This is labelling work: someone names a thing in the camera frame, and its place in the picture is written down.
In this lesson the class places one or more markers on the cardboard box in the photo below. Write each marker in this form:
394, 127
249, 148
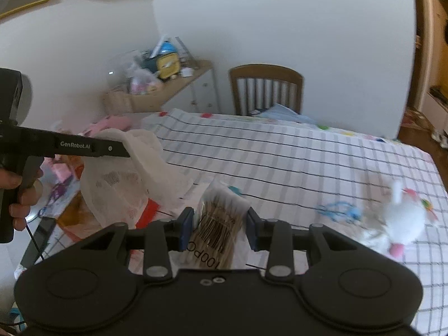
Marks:
122, 101

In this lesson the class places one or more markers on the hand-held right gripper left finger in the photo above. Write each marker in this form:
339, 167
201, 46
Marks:
185, 231

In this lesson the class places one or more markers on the white plastic bag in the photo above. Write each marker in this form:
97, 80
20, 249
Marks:
115, 189

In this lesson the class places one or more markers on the plastic bag of snacks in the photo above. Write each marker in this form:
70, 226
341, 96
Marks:
143, 82

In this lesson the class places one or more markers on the cotton swab pack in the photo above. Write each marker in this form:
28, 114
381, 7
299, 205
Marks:
217, 224

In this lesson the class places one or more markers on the light blue cloth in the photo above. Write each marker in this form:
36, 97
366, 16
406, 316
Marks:
283, 113

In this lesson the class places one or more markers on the pair of white shoes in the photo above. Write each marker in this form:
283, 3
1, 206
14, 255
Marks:
441, 137

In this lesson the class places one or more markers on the blue ball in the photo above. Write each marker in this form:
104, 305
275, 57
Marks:
168, 48

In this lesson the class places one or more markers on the pink cloth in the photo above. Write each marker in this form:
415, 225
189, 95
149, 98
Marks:
112, 124

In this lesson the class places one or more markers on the red rectangular box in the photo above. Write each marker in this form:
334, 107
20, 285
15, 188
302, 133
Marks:
148, 214

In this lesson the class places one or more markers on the grey and wood wall cabinet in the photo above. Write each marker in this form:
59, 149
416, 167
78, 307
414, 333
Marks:
435, 14

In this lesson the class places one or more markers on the person's left hand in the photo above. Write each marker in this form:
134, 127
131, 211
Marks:
29, 189

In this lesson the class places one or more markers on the wooden chair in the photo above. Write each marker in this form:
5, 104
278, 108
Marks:
266, 71

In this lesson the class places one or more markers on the white plush bunny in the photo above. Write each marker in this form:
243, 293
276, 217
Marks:
406, 217

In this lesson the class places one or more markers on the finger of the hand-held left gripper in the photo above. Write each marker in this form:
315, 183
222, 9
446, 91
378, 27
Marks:
112, 148

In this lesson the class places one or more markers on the light wood side cabinet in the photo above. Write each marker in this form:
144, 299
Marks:
199, 87

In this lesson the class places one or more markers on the small white cube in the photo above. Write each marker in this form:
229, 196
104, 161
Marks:
186, 72

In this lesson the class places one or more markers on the blue face mask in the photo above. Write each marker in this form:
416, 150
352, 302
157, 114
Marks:
337, 211

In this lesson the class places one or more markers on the black grid white tablecloth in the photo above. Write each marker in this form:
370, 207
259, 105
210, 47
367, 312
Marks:
280, 168

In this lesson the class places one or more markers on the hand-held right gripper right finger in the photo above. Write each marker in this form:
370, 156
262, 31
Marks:
252, 231

